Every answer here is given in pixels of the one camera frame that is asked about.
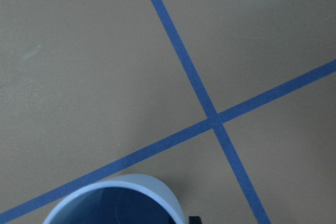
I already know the light blue plastic cup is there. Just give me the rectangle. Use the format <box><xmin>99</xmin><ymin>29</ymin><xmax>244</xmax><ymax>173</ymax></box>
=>
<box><xmin>44</xmin><ymin>174</ymin><xmax>186</xmax><ymax>223</ymax></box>

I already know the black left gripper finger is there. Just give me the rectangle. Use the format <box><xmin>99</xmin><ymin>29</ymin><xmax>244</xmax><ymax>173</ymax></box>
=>
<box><xmin>188</xmin><ymin>216</ymin><xmax>202</xmax><ymax>224</ymax></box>

